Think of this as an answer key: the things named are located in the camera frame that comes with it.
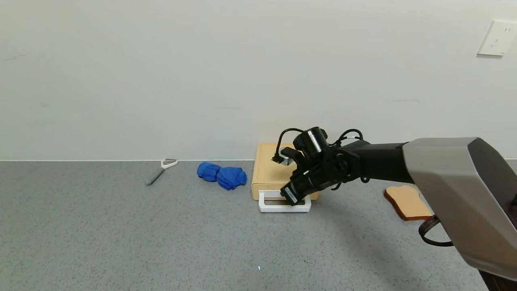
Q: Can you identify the blue crumpled cloth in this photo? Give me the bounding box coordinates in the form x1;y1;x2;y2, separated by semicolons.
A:
197;162;248;191

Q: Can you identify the brown toast slice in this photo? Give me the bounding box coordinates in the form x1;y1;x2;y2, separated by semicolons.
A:
383;185;435;221

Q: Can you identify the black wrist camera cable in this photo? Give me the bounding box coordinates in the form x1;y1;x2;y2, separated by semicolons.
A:
275;128;305;160

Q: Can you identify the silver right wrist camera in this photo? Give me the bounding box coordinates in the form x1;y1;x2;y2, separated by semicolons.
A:
273;148;302;167

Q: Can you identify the grey handled white peeler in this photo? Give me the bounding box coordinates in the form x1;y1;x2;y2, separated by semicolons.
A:
145;159;179;186

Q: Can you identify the dark looped arm cable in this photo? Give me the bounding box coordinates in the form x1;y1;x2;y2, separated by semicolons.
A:
418;215;454;247

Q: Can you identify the white wall socket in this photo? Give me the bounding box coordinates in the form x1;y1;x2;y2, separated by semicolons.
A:
477;20;517;57

